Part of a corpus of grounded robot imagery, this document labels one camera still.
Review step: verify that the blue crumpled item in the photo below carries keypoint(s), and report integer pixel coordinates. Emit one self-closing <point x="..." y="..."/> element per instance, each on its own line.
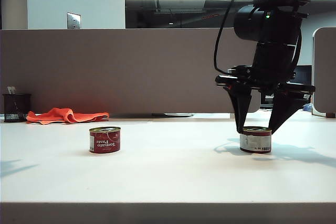
<point x="307" y="107"/>

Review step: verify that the black mesh pen holder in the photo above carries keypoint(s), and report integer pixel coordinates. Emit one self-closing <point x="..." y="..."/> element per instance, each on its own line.
<point x="16" y="107"/>

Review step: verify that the white card in holder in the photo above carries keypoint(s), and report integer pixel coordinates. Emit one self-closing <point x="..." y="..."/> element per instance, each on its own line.
<point x="11" y="90"/>

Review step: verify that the large black screen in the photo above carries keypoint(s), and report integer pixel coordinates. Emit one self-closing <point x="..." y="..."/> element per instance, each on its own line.
<point x="304" y="74"/>

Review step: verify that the brown divider support foot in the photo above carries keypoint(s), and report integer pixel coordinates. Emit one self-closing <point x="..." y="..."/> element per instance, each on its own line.
<point x="330" y="115"/>

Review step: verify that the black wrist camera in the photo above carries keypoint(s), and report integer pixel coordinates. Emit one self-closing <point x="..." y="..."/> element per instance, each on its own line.
<point x="239" y="70"/>

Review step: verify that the small grey-brown desk divider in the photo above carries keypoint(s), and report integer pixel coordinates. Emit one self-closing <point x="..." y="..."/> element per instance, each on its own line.
<point x="325" y="64"/>

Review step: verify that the orange cloth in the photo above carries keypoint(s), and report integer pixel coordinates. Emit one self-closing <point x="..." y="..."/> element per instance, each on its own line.
<point x="65" y="116"/>

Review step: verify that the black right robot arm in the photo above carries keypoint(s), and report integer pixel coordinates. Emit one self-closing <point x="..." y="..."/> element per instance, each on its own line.
<point x="252" y="22"/>

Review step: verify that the red tomato paste can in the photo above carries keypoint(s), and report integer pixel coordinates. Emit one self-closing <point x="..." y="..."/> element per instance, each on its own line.
<point x="105" y="141"/>
<point x="256" y="142"/>

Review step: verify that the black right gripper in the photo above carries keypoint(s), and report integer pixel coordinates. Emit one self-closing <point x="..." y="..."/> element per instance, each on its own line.
<point x="274" y="61"/>

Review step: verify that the metal wall switch plate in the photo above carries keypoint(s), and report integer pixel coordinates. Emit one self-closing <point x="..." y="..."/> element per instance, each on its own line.
<point x="73" y="21"/>

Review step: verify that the large grey-brown desk divider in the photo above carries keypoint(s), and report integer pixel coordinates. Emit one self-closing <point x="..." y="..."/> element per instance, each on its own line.
<point x="118" y="72"/>

